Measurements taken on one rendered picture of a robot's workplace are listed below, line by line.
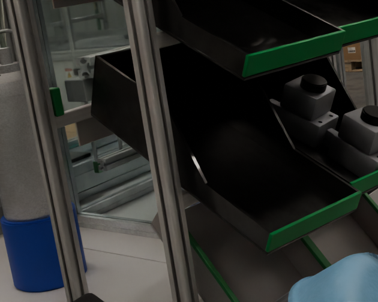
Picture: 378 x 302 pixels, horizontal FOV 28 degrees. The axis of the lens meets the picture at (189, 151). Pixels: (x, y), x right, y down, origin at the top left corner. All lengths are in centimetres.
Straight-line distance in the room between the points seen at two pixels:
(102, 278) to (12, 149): 33
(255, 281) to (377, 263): 44
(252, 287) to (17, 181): 79
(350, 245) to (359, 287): 58
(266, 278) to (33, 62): 34
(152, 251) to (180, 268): 93
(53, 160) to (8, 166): 68
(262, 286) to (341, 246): 15
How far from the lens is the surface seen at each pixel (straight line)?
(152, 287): 150
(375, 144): 83
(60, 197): 85
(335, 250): 94
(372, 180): 83
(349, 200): 75
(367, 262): 39
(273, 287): 84
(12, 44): 190
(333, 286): 38
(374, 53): 220
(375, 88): 222
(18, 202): 154
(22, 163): 151
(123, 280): 156
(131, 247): 173
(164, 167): 72
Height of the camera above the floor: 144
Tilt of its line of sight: 13 degrees down
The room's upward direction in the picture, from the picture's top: 9 degrees counter-clockwise
